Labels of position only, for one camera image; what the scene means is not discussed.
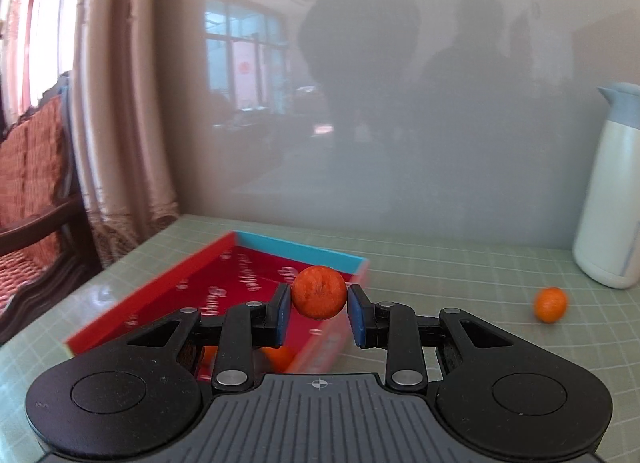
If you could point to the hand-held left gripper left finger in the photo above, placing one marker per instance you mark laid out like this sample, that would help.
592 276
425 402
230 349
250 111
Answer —
283 315

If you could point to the white thermos jug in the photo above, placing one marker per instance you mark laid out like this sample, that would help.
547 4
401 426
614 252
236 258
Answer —
610 183

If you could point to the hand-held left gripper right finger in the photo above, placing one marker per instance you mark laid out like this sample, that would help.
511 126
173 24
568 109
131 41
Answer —
356 317

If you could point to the dark wooden armchair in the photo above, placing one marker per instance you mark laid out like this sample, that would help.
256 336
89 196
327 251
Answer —
45 238

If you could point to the orange carrot piece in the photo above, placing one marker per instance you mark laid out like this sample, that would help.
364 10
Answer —
319 291

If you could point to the red printed cardboard box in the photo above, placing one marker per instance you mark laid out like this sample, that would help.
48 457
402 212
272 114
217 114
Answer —
240 273

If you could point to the green grid table cover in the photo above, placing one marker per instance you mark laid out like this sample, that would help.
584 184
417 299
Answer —
450 268

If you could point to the beige lace-trimmed curtain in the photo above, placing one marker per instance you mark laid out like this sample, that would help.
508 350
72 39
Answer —
120 118

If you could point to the orange mandarin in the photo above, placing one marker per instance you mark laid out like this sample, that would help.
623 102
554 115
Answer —
277 358
208 356
551 304

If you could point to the red patterned chair cushion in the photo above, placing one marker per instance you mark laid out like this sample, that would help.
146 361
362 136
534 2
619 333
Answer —
30 168

